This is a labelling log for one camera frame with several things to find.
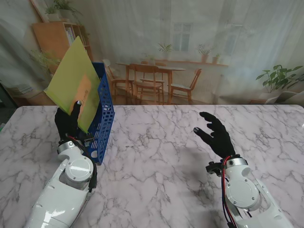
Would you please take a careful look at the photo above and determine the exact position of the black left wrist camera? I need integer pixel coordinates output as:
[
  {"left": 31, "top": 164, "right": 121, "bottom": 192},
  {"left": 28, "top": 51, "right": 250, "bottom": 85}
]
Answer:
[{"left": 79, "top": 133, "right": 95, "bottom": 147}]

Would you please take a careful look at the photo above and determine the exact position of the blue perforated plastic file rack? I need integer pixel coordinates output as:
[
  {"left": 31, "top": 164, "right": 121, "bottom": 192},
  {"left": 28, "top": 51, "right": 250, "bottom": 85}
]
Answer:
[{"left": 79, "top": 62, "right": 115, "bottom": 166}]

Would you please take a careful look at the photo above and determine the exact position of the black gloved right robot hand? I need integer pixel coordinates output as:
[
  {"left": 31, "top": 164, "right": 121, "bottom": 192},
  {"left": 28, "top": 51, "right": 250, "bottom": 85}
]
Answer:
[{"left": 192, "top": 112, "right": 236, "bottom": 159}]

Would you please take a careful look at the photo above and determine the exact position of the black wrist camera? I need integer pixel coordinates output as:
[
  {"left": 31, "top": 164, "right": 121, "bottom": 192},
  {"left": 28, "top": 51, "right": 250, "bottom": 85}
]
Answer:
[
  {"left": 205, "top": 161, "right": 224, "bottom": 177},
  {"left": 79, "top": 133, "right": 95, "bottom": 147}
]

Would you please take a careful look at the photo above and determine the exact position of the pink paper receipt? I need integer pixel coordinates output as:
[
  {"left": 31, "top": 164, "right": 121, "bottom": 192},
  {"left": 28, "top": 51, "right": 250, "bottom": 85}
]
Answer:
[{"left": 75, "top": 73, "right": 100, "bottom": 128}]

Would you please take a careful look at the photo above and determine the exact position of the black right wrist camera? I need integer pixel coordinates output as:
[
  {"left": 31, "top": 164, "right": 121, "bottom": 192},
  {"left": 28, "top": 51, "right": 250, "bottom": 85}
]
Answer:
[{"left": 205, "top": 161, "right": 224, "bottom": 177}]

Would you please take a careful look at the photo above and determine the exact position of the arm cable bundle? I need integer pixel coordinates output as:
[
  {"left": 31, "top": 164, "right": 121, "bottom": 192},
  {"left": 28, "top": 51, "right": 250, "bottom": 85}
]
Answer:
[
  {"left": 65, "top": 134, "right": 98, "bottom": 194},
  {"left": 220, "top": 155, "right": 252, "bottom": 228}
]

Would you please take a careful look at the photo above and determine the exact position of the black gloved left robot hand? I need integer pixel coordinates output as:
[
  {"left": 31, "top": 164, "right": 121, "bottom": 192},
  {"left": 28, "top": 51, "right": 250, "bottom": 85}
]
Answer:
[{"left": 54, "top": 100, "right": 83, "bottom": 143}]

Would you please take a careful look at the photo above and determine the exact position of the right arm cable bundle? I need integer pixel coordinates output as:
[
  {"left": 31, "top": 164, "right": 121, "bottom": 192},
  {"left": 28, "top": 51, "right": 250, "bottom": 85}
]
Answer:
[{"left": 220, "top": 155, "right": 252, "bottom": 228}]

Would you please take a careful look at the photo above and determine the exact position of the yellow-green translucent file folder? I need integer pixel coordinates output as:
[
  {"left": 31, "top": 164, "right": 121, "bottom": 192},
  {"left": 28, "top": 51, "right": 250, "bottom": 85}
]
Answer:
[{"left": 44, "top": 36, "right": 102, "bottom": 134}]

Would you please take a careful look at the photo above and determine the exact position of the printed room scene backdrop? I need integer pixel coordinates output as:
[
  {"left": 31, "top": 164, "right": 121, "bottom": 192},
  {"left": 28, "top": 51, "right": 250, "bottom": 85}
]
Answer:
[{"left": 0, "top": 0, "right": 304, "bottom": 106}]

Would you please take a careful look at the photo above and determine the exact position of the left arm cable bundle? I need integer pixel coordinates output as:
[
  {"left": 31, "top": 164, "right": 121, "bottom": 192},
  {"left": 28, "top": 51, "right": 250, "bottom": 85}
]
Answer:
[{"left": 65, "top": 134, "right": 98, "bottom": 194}]

